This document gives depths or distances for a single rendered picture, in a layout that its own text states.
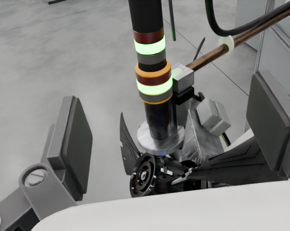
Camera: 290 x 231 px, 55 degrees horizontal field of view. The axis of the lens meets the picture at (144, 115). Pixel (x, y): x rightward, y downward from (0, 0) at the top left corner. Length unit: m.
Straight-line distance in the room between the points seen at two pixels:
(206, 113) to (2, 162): 2.13
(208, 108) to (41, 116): 2.30
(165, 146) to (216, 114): 0.50
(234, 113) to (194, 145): 1.82
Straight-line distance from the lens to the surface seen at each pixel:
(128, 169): 0.97
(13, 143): 2.84
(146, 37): 0.30
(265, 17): 0.49
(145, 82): 0.33
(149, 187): 0.60
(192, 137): 0.83
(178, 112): 0.39
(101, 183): 2.20
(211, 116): 0.86
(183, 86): 0.37
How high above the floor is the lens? 1.74
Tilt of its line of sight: 42 degrees down
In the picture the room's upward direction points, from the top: 9 degrees counter-clockwise
